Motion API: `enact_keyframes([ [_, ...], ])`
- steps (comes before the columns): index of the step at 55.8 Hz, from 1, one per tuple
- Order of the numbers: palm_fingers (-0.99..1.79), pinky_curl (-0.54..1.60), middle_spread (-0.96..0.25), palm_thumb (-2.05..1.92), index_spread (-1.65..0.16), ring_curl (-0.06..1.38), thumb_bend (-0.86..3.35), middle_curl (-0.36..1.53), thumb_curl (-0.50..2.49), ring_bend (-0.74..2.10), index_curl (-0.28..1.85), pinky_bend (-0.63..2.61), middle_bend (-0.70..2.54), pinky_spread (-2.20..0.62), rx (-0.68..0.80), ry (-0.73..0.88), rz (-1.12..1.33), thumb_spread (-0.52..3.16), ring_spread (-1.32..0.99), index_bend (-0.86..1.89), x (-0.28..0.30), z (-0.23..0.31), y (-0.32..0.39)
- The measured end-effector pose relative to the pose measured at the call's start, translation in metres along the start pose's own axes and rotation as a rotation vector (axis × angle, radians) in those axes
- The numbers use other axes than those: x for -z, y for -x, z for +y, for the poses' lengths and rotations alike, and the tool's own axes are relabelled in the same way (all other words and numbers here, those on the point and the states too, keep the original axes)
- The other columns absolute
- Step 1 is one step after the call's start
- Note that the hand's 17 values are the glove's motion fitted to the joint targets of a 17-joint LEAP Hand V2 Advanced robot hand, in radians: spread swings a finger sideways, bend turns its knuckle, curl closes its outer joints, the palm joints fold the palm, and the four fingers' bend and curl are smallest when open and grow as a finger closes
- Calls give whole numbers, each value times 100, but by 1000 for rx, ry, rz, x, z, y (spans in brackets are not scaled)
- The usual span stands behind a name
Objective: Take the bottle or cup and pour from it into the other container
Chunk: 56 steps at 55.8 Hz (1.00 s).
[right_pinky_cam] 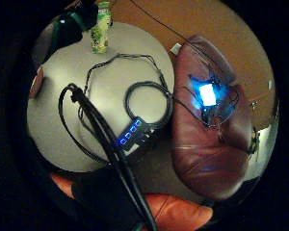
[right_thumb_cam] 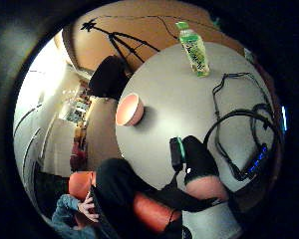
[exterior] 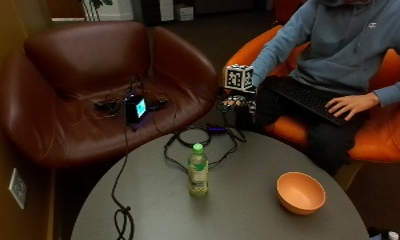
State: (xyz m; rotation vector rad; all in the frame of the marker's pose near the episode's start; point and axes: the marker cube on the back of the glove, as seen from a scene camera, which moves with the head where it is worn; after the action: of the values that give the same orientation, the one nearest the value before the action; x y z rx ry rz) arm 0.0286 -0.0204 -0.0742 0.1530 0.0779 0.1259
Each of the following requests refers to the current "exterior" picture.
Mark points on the black hub with blue light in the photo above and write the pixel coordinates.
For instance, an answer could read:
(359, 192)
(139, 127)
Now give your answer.
(217, 128)

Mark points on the white marker cube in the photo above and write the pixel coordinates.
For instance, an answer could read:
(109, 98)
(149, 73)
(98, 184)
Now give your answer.
(239, 77)

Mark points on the orange armchair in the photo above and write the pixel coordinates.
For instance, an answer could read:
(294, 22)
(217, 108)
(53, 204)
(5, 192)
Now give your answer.
(374, 126)

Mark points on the black keyboard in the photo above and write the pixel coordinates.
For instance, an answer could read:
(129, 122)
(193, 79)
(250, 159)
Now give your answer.
(305, 96)

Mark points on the the person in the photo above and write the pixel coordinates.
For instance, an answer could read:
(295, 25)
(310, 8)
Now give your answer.
(338, 66)

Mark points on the green plastic bottle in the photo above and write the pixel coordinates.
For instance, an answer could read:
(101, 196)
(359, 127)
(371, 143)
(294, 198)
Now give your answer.
(198, 170)

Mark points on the small device with lit screen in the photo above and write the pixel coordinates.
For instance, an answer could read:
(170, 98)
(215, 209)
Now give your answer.
(137, 108)

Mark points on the orange bowl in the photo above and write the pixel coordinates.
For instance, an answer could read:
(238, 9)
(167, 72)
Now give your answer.
(301, 192)

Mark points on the white box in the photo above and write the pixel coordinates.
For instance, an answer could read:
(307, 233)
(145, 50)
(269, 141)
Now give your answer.
(185, 12)

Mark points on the brown leather armchair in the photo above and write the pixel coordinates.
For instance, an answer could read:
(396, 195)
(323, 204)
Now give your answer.
(98, 86)

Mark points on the white wall socket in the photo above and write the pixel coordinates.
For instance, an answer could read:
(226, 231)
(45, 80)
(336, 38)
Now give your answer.
(18, 187)

